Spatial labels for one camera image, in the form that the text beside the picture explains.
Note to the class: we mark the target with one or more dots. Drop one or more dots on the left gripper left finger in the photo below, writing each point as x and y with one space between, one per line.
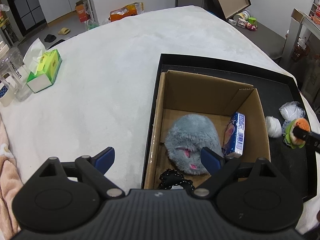
93 169

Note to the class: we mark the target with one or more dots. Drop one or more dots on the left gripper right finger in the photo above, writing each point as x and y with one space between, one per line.
223 171

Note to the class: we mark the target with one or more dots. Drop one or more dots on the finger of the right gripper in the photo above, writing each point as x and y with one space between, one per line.
310 138

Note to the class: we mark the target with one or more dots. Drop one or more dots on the burger plush toy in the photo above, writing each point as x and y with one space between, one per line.
290 139

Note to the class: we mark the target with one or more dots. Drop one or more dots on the blue tissue pack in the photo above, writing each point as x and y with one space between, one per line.
233 142

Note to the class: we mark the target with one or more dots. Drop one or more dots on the clear plastic filling bag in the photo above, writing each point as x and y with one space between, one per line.
290 111

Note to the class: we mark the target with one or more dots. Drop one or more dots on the white wad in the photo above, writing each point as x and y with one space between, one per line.
273 127

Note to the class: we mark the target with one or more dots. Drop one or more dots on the grey plush mouse toy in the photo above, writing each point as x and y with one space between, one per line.
185 140

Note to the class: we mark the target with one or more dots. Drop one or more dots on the black lace pouch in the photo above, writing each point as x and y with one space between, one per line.
173 180

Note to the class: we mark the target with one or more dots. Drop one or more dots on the brown cardboard box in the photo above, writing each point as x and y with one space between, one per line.
193 111

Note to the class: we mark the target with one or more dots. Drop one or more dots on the black shallow tray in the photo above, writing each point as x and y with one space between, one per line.
297 165

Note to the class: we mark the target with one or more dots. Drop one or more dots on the pink blanket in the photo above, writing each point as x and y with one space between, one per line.
10 185

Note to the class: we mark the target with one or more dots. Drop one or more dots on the white tape roll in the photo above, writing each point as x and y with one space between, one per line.
6 96

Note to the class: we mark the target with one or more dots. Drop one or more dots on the green tissue box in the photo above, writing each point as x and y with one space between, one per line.
42 65

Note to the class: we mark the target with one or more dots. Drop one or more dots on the grey desk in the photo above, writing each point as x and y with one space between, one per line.
298 21

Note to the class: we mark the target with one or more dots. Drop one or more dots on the clear water jar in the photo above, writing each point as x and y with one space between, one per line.
14 73

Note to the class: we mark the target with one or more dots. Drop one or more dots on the toys pile on bench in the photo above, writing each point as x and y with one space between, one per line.
244 20

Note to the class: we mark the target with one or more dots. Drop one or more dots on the yellow slipper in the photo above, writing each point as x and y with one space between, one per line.
64 31

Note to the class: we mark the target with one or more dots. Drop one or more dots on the orange cardboard box on floor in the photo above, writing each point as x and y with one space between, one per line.
82 10

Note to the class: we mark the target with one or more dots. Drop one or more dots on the orange shopping bag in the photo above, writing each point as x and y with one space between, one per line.
132 9

